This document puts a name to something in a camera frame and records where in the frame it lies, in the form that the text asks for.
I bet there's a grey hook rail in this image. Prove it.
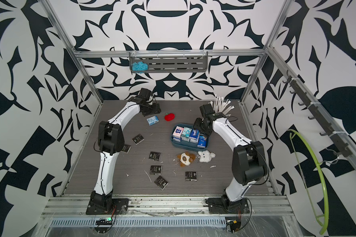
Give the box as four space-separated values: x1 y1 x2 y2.
285 74 353 158

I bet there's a brown white plush dog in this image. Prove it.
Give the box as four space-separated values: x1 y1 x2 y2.
177 152 196 167

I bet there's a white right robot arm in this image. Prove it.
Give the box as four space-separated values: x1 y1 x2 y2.
194 104 269 208

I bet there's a black packet lower centre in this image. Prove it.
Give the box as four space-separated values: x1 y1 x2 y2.
149 166 162 175

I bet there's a light blue tissue pack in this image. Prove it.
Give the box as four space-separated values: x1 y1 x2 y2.
146 116 159 126

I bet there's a green hoop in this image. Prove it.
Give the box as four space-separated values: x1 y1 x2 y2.
288 129 330 236

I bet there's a dark blue Tempo tissue pack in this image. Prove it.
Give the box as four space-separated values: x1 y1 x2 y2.
190 129 200 144

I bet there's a red plush apple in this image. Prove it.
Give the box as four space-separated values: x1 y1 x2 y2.
164 113 175 121

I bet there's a blue crochet cloth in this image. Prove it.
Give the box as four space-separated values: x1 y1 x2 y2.
132 62 149 73

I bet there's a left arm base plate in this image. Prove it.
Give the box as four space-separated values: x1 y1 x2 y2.
86 197 130 215

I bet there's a white plush toy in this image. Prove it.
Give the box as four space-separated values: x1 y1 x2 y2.
198 150 216 163

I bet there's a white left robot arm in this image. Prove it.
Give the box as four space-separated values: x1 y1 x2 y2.
92 88 161 199

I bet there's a black packet front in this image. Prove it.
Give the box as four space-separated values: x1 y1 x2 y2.
154 175 169 190

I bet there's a black packet near left gripper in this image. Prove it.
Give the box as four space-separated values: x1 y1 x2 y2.
132 134 144 145

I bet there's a pink Tempo tissue pack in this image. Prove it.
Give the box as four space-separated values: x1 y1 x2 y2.
172 126 184 142

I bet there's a black packet right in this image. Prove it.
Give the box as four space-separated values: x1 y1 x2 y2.
185 171 197 181

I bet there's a grey wall shelf rack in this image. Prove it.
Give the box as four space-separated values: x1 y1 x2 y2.
129 50 209 73

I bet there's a blue cartoon tissue pack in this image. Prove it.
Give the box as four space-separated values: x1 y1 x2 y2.
197 135 208 149

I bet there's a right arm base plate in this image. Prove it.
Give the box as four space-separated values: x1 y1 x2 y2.
205 196 250 214

